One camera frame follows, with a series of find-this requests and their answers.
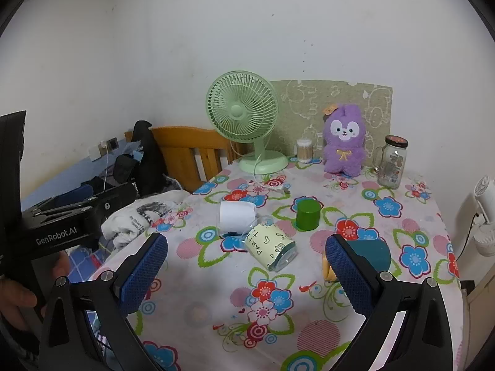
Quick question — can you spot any blue bed sheet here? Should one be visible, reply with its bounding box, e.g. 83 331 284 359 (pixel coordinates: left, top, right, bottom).
21 151 132 209

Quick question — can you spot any glass cup with yellow label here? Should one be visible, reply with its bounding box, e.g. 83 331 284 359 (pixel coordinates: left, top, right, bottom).
244 220 298 272

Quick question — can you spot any black cable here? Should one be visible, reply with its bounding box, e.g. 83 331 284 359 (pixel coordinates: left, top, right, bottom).
459 211 480 256

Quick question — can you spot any black clothing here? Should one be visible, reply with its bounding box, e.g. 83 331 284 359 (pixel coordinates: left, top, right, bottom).
112 121 167 198

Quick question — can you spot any blue checkered cloth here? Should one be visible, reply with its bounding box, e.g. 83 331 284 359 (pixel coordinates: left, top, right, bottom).
67 247 103 279

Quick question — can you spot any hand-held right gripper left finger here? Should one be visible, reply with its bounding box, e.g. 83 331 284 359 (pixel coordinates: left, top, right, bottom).
37 232 169 371

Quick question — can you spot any white printed shirt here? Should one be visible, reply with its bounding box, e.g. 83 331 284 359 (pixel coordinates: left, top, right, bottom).
101 190 186 250

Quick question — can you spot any white fan cable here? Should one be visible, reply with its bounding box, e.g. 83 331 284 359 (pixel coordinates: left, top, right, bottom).
251 155 291 196

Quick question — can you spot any green cylindrical cup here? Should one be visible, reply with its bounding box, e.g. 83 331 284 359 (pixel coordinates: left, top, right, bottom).
296 198 321 231

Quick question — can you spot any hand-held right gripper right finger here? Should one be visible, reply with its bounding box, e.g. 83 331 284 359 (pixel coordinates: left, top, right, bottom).
324 234 454 371

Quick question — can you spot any green desk fan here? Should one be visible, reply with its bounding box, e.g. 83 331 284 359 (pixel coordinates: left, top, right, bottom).
206 70 289 174

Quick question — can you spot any teal cup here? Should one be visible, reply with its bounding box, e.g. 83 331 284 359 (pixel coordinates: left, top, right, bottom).
322 240 392 282

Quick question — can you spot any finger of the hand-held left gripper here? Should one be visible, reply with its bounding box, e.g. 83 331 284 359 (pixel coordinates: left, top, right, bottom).
91 181 142 225

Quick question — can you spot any white charging cable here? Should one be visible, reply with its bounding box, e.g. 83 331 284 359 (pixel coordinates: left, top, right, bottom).
101 144 110 192

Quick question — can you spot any purple plush toy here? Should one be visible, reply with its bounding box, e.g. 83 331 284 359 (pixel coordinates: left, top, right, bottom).
322 103 368 175

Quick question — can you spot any white cup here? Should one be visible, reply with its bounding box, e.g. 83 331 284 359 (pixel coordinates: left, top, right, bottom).
219 201 258 238

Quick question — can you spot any white wall socket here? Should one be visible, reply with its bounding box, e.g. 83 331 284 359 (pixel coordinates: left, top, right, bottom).
89 143 109 162

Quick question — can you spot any white small fan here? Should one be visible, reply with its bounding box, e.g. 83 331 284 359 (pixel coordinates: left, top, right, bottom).
474 176 495 256

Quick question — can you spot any person's left hand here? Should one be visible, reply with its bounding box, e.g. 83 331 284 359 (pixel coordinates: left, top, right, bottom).
0 250 71 333

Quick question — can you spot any green cartoon placemat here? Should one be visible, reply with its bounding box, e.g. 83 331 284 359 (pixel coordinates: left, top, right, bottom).
269 80 393 151

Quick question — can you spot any cotton swab container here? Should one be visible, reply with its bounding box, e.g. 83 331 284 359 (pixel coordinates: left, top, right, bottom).
296 138 314 163

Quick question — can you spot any glass jar mug with lid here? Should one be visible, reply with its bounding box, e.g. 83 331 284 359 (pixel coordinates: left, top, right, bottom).
371 135 408 190

